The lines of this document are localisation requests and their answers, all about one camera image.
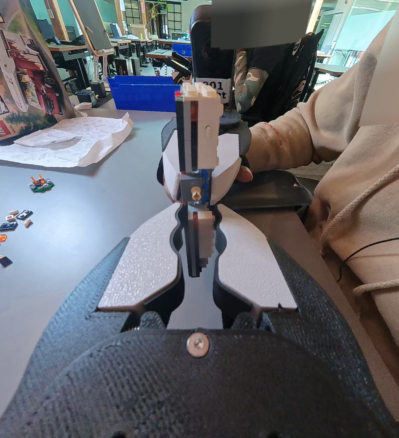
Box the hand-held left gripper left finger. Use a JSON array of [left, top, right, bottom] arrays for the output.
[[96, 203, 188, 326]]

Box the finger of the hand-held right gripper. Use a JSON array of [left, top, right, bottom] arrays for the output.
[[162, 144, 183, 203], [208, 133, 243, 206]]

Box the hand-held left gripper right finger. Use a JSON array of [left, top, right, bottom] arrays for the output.
[[211, 203, 298, 326]]

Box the white grey lego vehicle build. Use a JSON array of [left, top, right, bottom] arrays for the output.
[[174, 81, 224, 278]]

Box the person's right forearm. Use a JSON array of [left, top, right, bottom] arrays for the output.
[[247, 73, 361, 172]]

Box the small green lego campfire build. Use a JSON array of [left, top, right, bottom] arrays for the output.
[[28, 174, 55, 193]]

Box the pile of loose lego pieces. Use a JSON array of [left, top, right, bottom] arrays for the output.
[[0, 209, 34, 271]]

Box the lego set cardboard box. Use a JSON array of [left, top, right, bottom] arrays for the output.
[[0, 0, 77, 142]]

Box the blue plastic crate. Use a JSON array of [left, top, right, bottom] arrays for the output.
[[106, 75, 183, 113]]

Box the white printed paper bag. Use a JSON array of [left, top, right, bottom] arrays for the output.
[[0, 112, 134, 168]]

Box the dark board on wooden easel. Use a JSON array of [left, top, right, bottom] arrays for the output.
[[68, 0, 115, 84]]

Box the person's torso in beige hoodie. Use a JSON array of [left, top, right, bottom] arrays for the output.
[[305, 125, 399, 426]]

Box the thin black cable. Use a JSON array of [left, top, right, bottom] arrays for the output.
[[336, 232, 399, 283]]

